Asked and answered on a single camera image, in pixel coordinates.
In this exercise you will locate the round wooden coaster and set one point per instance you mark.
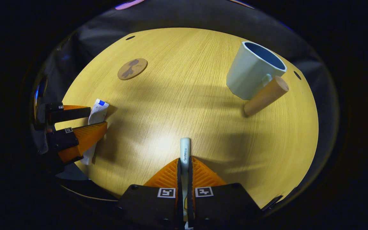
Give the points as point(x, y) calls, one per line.
point(136, 72)

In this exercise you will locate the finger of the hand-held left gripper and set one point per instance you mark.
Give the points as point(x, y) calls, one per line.
point(88, 135)
point(72, 114)

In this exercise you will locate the black backdrop cloth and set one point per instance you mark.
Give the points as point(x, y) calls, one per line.
point(177, 17)

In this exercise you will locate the pale green toothbrush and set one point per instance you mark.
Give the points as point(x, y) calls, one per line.
point(185, 150)

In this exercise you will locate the white and blue toothpaste tube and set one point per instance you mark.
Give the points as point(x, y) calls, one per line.
point(97, 111)

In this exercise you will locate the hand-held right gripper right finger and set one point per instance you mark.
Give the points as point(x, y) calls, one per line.
point(190, 179)

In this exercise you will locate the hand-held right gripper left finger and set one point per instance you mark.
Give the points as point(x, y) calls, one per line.
point(179, 179)

